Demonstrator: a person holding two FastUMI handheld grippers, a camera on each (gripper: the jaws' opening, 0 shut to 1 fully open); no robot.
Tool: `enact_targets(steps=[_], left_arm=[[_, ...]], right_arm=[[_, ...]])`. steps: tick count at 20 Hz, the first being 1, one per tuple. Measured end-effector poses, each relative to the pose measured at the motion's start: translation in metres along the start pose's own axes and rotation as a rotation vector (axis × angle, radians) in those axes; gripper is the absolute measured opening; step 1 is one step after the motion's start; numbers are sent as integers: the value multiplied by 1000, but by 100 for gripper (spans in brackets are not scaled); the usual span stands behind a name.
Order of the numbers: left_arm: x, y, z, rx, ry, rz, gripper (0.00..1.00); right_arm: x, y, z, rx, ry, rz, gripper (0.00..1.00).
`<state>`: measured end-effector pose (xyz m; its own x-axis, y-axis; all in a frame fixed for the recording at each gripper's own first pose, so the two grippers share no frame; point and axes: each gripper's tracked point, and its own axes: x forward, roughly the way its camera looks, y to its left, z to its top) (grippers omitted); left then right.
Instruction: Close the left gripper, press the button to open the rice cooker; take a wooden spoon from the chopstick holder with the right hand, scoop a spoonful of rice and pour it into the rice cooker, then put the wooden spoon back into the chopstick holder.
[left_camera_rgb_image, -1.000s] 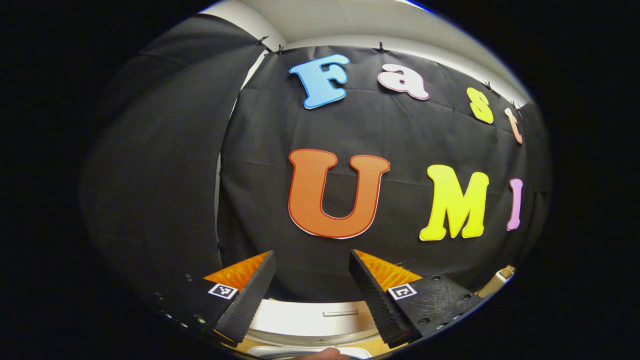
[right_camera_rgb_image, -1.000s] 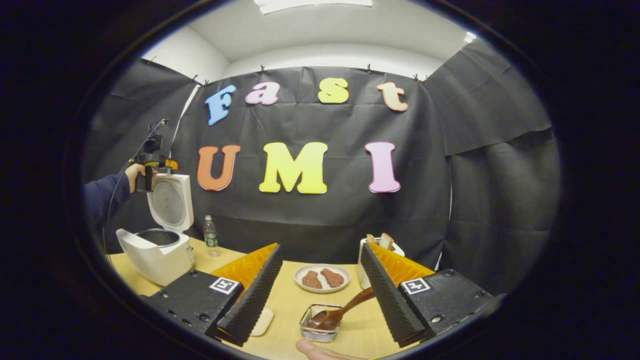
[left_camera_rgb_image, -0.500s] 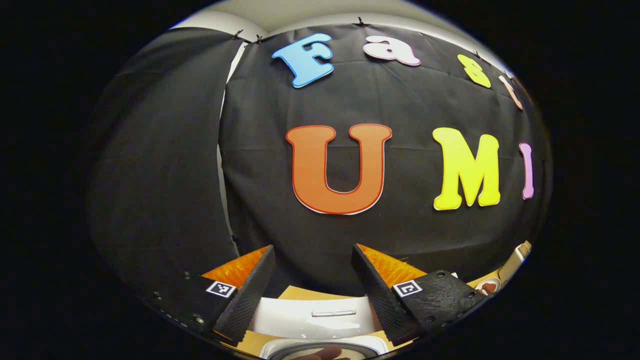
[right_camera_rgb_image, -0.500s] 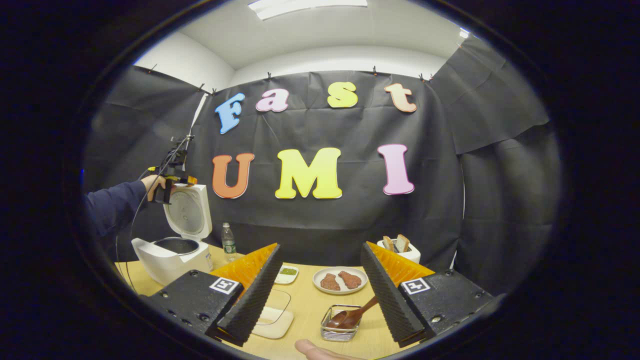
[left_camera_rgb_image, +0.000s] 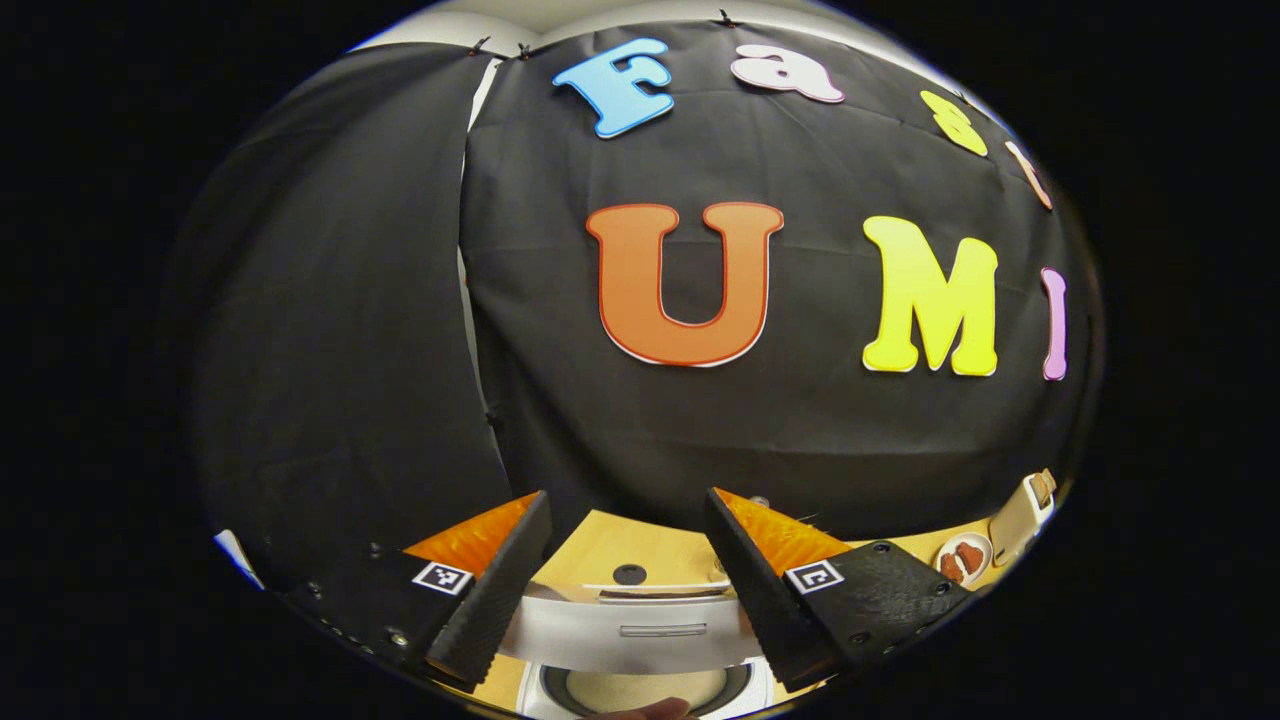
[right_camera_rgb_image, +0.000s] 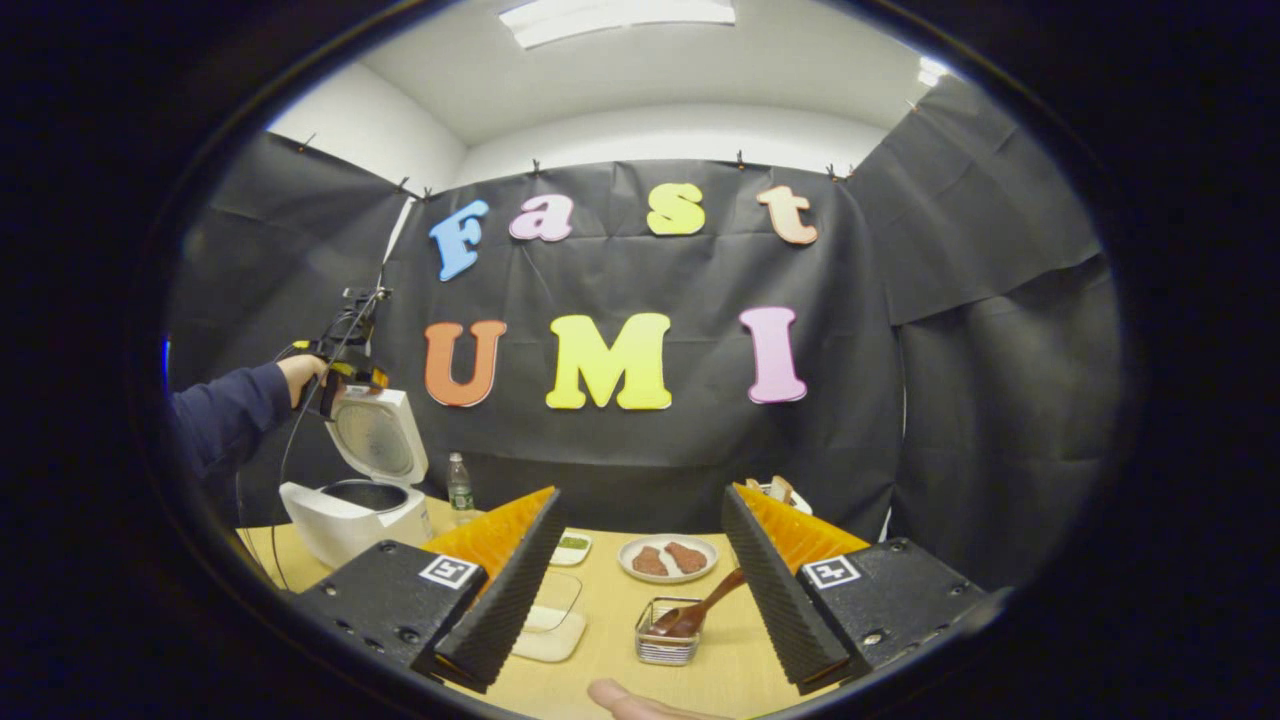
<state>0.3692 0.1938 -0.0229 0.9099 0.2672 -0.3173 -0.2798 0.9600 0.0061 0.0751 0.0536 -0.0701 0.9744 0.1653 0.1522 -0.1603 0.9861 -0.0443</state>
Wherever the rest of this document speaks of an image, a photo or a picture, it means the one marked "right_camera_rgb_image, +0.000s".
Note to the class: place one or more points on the white divided rice dish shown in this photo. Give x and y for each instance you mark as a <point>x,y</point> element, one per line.
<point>572,552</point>

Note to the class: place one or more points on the brown wooden spoon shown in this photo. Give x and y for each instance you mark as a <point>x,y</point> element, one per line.
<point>700,607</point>

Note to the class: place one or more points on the white round plate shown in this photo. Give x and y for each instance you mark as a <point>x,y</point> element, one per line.
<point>668,578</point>

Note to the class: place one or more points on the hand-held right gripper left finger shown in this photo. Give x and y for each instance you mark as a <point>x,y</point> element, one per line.
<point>505,595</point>

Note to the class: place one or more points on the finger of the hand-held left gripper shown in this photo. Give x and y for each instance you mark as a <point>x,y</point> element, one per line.
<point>365,376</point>

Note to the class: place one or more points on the clear plastic water bottle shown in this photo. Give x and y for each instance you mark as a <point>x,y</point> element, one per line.
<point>460,492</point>

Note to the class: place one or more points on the brown meat piece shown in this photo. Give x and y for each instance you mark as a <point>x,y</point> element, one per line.
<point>686,557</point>
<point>650,562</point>

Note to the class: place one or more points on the black backdrop cloth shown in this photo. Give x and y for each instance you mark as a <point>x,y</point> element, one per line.
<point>700,440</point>

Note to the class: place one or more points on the white rice cooker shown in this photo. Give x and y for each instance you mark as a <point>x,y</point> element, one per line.
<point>350,525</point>

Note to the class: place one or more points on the white toaster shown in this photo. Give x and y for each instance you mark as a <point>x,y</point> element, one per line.
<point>803,503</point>

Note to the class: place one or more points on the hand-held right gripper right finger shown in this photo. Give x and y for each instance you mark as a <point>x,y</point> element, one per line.
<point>782,595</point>

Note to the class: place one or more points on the small ceiling light panel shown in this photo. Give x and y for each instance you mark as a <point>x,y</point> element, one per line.
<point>932,71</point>

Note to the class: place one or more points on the long ceiling light panel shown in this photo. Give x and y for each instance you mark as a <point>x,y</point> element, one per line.
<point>615,20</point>

